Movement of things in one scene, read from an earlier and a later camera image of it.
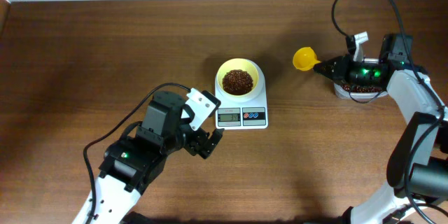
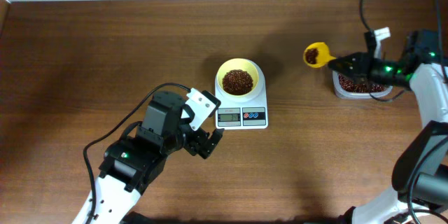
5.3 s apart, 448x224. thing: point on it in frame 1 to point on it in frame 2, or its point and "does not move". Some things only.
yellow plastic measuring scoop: [304, 59] to [323, 57]
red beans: [241, 82] does not move
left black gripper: [194, 145] does not move
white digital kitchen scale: [241, 115] does not move
